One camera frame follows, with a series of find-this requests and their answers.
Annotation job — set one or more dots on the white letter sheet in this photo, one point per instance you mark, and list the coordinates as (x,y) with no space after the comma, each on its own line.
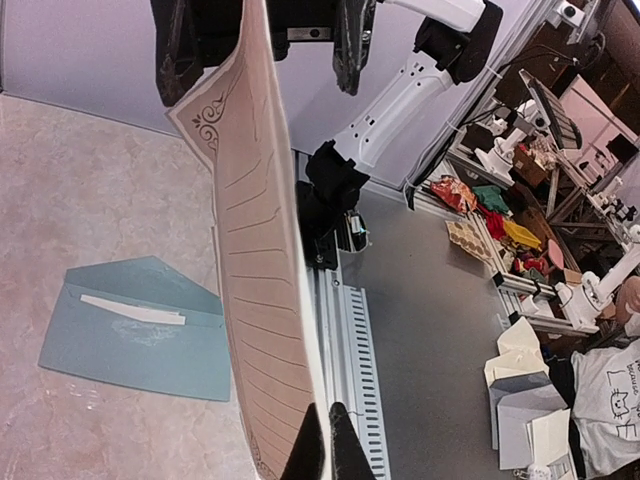
(138,313)
(267,307)

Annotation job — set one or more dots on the teal blue envelope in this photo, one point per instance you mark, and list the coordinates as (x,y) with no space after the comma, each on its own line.
(189,361)

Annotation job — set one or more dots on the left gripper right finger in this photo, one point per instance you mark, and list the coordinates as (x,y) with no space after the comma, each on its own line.
(349,461)

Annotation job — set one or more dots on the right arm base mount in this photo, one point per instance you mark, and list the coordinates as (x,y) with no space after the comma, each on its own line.
(332,189)

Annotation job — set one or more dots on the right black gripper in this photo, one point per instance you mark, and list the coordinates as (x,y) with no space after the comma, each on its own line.
(211,28)

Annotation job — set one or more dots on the grey t-shirt with print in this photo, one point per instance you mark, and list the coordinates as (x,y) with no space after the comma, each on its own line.
(606,407)

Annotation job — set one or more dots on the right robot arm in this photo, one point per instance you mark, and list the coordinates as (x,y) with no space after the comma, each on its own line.
(215,71)

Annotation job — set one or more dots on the front aluminium rail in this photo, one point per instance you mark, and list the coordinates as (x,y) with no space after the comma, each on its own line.
(348,363)

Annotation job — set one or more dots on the colourful clutter pile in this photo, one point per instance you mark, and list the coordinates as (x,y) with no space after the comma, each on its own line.
(525,245)

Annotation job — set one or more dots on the white paper boxes pile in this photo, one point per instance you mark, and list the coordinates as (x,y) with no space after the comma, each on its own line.
(529,417)

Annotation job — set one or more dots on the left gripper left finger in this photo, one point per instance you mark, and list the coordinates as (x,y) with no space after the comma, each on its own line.
(310,455)

